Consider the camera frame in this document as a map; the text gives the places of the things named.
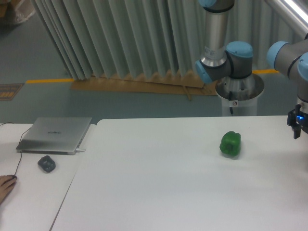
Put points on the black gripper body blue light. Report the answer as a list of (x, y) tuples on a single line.
[(299, 116)]

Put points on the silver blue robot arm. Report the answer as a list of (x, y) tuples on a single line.
[(230, 65)]

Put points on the green bell pepper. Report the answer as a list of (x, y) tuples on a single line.
[(230, 145)]

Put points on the person's bare hand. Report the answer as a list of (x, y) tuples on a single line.
[(6, 186)]

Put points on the brown cardboard sheet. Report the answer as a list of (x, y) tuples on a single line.
[(189, 85)]

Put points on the grey pleated curtain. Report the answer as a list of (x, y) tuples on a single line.
[(96, 37)]

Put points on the white usb plug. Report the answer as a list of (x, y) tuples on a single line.
[(80, 150)]

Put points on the silver closed laptop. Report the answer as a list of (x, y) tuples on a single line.
[(55, 135)]

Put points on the black small controller device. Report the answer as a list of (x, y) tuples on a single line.
[(47, 164)]

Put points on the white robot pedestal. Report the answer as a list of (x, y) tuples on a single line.
[(239, 97)]

